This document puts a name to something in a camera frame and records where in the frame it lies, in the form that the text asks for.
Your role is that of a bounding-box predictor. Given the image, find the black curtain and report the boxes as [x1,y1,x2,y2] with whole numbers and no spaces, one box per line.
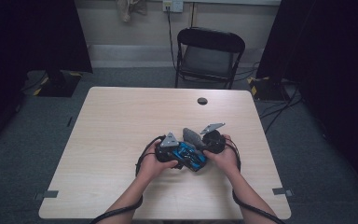
[0,0,93,155]
[255,0,358,200]

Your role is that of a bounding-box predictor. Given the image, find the person's left hand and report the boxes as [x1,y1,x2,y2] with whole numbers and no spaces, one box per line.
[138,140,180,185]

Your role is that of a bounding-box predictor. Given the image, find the person's right hand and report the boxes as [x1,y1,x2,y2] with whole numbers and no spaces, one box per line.
[203,133,241,181]

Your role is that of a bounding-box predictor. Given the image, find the black wall socket cable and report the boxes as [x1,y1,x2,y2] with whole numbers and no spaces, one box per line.
[166,6,178,71]

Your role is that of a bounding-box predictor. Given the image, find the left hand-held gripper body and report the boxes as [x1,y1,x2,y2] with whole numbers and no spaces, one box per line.
[154,132,180,163]

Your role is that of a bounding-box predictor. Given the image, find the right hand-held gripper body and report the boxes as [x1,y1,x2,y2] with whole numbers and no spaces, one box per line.
[200,123,227,154]

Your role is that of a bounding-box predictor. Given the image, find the beige hanging cloth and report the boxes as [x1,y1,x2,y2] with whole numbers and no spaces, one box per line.
[115,0,148,22]

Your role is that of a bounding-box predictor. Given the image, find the black stand base yellow stripes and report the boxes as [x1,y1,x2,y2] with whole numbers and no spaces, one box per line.
[246,76,290,101]
[32,69,83,98]

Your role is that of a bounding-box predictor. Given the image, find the blue toy car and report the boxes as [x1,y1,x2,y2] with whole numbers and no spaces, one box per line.
[171,141,208,173]

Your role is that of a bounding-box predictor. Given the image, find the grey tape strip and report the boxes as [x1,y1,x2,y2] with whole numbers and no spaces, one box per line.
[34,189,60,202]
[271,187,294,198]

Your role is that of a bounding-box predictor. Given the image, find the black floor cables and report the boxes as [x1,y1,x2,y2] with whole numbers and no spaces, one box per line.
[234,62,304,134]

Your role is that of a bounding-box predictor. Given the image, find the grey knitted cloth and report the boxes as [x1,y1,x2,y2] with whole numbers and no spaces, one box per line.
[182,127,207,149]

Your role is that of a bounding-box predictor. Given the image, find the right hand-held gripper cable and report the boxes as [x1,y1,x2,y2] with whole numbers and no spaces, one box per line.
[225,138,287,224]

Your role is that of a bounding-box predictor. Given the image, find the black folding chair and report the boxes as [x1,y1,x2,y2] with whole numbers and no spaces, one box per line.
[174,26,246,91]

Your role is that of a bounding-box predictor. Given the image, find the white wall socket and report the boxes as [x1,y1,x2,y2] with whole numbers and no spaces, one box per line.
[162,0,185,13]

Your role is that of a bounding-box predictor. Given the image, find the thin black wall cable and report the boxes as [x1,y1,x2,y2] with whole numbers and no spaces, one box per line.
[190,2,197,28]

